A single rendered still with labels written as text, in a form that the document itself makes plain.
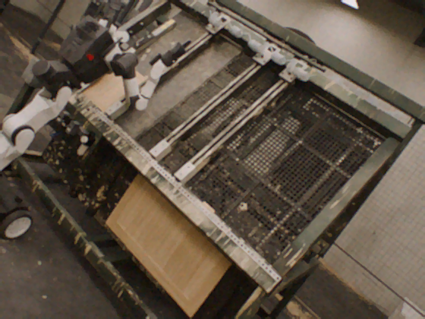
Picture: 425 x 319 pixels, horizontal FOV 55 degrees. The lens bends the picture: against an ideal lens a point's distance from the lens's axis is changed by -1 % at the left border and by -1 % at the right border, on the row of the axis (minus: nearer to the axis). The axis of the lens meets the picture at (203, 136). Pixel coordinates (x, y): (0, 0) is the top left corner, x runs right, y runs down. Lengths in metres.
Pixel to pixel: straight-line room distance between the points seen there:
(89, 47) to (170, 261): 1.42
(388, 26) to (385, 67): 0.72
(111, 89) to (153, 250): 1.19
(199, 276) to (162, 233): 0.37
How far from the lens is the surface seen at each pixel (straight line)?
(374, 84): 3.33
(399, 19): 7.82
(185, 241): 2.72
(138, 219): 2.91
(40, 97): 2.71
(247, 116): 2.74
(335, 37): 7.86
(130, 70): 2.55
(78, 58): 2.53
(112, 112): 2.90
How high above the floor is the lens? 1.58
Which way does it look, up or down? 9 degrees down
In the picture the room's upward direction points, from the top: 35 degrees clockwise
